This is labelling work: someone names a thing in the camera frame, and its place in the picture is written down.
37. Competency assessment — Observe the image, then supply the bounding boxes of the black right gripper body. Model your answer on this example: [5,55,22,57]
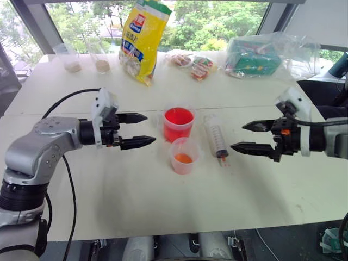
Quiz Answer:
[270,116,302,163]

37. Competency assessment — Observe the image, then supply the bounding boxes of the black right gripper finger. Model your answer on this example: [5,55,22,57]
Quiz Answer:
[241,119,276,133]
[230,141,273,158]

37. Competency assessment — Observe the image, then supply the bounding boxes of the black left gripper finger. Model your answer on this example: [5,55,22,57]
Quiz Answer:
[116,112,148,125]
[119,135,157,151]

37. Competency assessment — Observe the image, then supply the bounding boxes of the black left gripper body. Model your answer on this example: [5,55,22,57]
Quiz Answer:
[100,113,122,148]

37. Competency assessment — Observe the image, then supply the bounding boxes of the clear plastic syringe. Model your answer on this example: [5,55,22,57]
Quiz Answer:
[203,114,232,167]

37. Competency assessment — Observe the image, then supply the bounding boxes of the cup of red liquid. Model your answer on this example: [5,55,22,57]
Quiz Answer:
[162,107,197,144]

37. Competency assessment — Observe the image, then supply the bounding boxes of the small clear plastic cup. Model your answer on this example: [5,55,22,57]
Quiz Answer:
[169,136,201,176]

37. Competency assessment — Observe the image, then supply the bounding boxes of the clear cup with brown powder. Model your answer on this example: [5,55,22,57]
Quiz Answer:
[87,40,111,75]

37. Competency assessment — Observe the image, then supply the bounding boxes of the clear cup with pale powder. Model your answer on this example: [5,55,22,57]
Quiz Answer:
[52,42,83,74]

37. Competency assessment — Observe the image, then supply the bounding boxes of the black chair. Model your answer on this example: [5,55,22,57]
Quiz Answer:
[296,78,348,121]

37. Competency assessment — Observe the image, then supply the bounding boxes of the green box in plastic bag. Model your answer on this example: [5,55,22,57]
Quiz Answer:
[223,30,322,80]

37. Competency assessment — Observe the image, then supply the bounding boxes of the small red snack packet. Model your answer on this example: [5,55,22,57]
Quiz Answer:
[165,52,194,69]

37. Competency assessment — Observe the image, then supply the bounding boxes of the yellow snack bag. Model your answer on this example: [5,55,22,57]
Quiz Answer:
[118,0,173,88]

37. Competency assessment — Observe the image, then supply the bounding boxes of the red yellow snack packet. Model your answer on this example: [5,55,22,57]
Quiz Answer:
[190,55,219,82]

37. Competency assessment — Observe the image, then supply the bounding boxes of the dark teal object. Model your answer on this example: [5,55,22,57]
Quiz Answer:
[327,51,348,80]

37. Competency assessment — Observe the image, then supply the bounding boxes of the silver robot leg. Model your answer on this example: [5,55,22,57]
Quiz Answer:
[197,232,235,261]
[123,235,156,261]

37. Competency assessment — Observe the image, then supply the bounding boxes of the green white paper pile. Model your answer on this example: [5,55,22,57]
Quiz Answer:
[319,226,348,256]

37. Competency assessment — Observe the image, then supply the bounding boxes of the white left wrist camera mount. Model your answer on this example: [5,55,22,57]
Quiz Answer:
[91,87,120,149]

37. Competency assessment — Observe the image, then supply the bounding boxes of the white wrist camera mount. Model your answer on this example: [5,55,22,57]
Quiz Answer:
[91,87,120,149]
[274,86,312,157]

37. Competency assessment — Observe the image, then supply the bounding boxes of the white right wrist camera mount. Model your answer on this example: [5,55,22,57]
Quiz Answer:
[274,86,312,157]

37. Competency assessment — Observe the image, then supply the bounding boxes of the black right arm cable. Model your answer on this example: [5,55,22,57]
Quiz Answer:
[285,111,348,127]

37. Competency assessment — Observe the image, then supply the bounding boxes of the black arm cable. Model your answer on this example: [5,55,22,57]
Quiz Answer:
[40,88,102,261]
[285,111,348,127]

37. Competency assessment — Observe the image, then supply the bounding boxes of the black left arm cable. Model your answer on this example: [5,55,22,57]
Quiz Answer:
[40,88,102,261]

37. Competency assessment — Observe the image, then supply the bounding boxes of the thin white floor cable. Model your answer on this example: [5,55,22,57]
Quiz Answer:
[254,227,281,261]

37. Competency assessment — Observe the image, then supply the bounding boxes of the black hanging cable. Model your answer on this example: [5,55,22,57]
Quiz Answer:
[338,212,348,261]

